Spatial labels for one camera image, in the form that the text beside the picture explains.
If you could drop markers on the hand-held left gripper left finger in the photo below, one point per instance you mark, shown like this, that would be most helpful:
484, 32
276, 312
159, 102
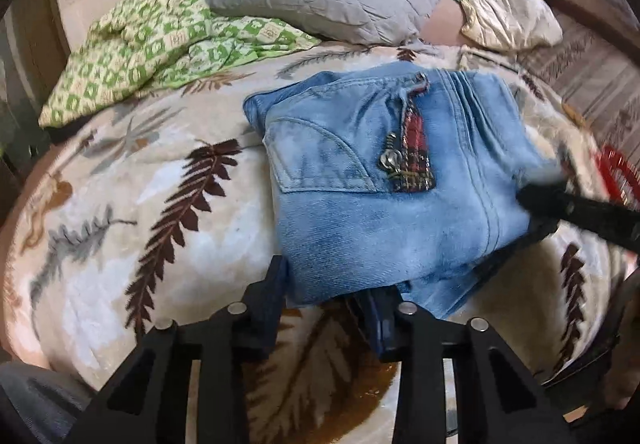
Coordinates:
272, 304

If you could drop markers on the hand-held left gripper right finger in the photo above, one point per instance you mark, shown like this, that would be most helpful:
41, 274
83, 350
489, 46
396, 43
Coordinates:
381, 324

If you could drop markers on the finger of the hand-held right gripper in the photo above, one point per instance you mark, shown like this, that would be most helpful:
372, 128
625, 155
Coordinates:
575, 209

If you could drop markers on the light blue denim pants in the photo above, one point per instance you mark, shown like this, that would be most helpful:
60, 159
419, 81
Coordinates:
395, 184

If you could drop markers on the red basket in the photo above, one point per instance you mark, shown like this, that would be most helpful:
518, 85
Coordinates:
616, 172

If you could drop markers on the leaf print plush blanket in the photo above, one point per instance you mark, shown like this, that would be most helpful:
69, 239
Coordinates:
165, 224

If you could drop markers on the striped patterned bedsheet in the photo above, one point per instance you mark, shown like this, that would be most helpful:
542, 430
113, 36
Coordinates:
595, 74

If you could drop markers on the cream crumpled cloth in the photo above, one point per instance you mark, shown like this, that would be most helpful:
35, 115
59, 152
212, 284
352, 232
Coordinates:
505, 14

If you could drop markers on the green checkered quilt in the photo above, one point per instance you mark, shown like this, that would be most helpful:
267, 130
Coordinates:
150, 44

